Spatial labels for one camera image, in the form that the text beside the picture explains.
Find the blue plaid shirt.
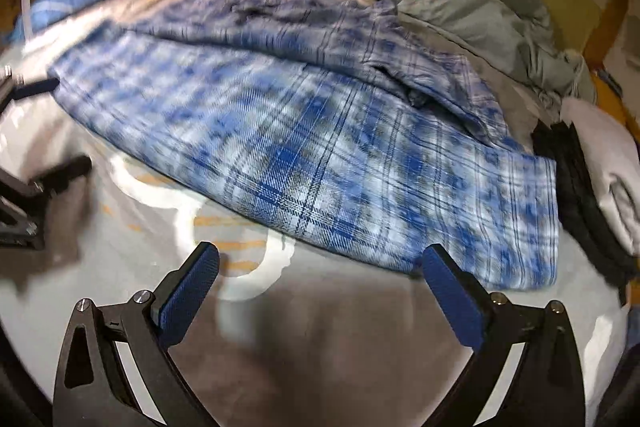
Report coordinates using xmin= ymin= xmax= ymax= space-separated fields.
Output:
xmin=47 ymin=0 xmax=560 ymax=293

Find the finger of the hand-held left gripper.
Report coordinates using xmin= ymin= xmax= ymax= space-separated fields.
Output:
xmin=0 ymin=66 xmax=61 ymax=110
xmin=0 ymin=155 xmax=93 ymax=253

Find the grey printed bed sheet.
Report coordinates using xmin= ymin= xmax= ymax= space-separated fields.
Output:
xmin=0 ymin=0 xmax=636 ymax=427

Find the black cloth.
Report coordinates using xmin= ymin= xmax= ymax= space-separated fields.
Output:
xmin=531 ymin=119 xmax=638 ymax=305

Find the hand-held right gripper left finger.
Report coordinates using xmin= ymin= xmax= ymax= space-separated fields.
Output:
xmin=52 ymin=241 xmax=221 ymax=427

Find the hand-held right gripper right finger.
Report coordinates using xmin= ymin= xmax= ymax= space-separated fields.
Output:
xmin=420 ymin=243 xmax=586 ymax=427

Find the white plush toy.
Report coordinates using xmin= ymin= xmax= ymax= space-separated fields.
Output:
xmin=560 ymin=97 xmax=640 ymax=258

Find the wooden bed frame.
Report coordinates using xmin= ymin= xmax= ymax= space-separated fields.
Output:
xmin=582 ymin=0 xmax=633 ymax=72

